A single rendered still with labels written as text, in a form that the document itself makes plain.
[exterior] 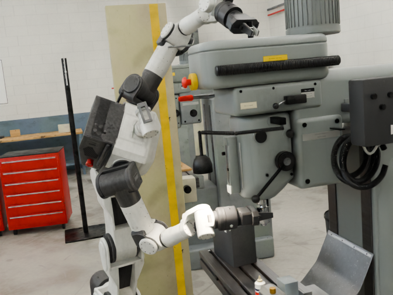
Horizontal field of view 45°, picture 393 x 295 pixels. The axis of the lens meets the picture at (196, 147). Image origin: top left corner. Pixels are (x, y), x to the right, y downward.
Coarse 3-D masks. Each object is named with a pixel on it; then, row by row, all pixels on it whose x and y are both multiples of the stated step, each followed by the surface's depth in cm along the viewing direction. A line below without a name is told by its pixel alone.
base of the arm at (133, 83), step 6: (126, 78) 202; (132, 78) 199; (138, 78) 198; (126, 84) 200; (132, 84) 198; (138, 84) 197; (120, 90) 202; (126, 90) 199; (132, 90) 197; (138, 90) 197; (156, 90) 209; (126, 96) 199; (132, 96) 197; (156, 96) 207; (132, 102) 199; (138, 102) 200; (156, 102) 208; (150, 108) 207
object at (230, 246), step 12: (240, 228) 216; (252, 228) 218; (216, 240) 232; (228, 240) 219; (240, 240) 217; (252, 240) 219; (216, 252) 234; (228, 252) 221; (240, 252) 217; (252, 252) 220; (240, 264) 218
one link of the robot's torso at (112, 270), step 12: (108, 252) 220; (108, 264) 221; (120, 264) 226; (132, 264) 231; (108, 276) 230; (120, 276) 232; (132, 276) 234; (108, 288) 240; (120, 288) 237; (132, 288) 237
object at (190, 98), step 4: (184, 96) 178; (188, 96) 178; (192, 96) 179; (196, 96) 180; (200, 96) 180; (204, 96) 180; (208, 96) 181; (212, 96) 181; (180, 100) 178; (184, 100) 178; (188, 100) 178
